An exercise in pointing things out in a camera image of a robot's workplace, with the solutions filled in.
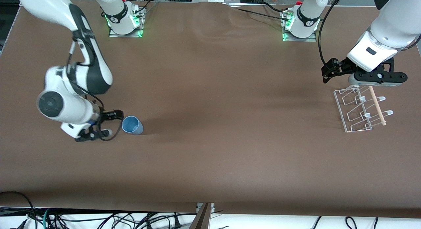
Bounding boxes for blue plastic cup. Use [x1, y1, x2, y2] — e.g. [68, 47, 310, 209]
[121, 116, 144, 135]

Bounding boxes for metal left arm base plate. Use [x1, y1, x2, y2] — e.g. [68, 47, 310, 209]
[282, 9, 317, 42]

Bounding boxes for wooden rack handle rod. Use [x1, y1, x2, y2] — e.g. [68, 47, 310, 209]
[368, 86, 387, 126]

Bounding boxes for white wire cup rack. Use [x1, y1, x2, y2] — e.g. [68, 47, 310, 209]
[334, 85, 394, 133]

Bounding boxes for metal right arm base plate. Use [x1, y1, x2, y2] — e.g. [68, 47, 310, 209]
[109, 7, 145, 38]

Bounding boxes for black cable across table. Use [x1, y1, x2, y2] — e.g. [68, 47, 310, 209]
[227, 2, 291, 22]

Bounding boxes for tangled black floor cables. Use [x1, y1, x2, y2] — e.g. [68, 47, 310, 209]
[20, 212, 198, 229]

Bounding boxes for thick black floor cable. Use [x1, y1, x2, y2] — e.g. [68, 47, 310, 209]
[0, 191, 37, 223]

